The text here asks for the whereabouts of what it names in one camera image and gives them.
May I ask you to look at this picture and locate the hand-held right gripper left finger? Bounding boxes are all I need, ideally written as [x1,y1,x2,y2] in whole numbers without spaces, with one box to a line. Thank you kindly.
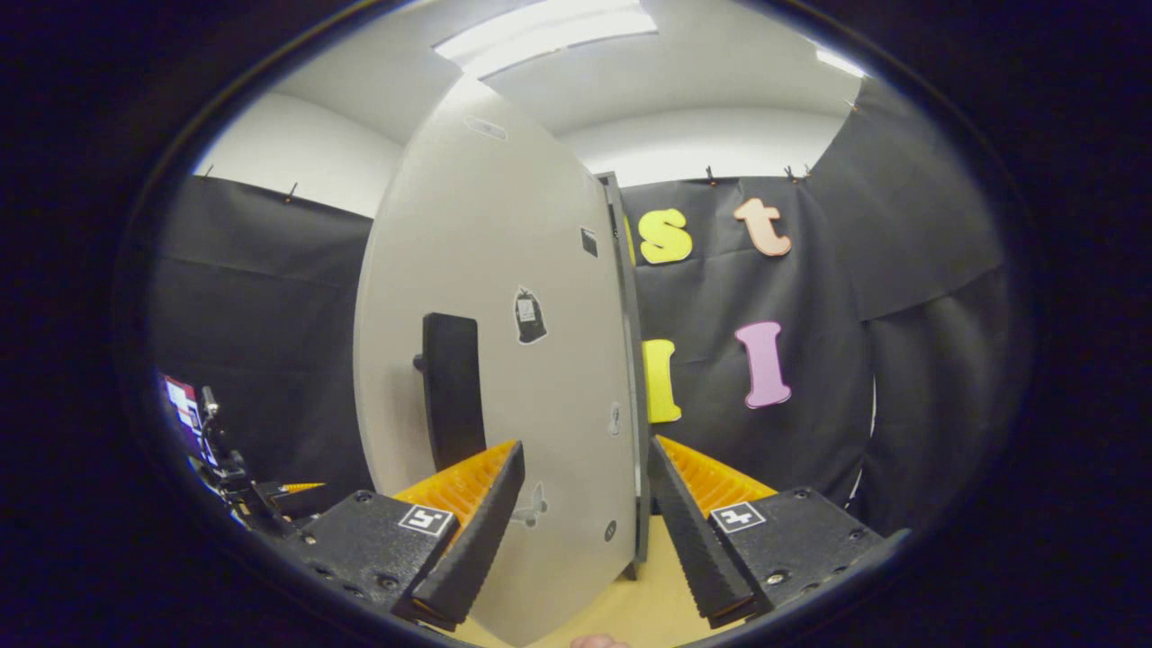
[286,439,527,633]

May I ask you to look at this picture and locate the computer monitor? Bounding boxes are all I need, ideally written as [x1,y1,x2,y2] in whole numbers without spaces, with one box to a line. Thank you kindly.
[162,373,206,462]

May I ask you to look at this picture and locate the white cabinet door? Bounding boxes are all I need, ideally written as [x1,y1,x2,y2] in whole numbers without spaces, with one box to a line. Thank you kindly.
[353,75,642,647]

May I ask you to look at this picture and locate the black cabinet door handle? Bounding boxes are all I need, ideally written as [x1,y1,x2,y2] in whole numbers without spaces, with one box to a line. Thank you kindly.
[412,312,488,473]

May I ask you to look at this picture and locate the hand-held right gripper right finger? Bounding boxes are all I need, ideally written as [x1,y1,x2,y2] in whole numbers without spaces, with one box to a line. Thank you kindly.
[646,435,910,631]

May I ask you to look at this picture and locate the black backdrop cloth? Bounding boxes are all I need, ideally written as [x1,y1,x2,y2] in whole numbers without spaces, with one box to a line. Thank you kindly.
[148,76,1022,541]

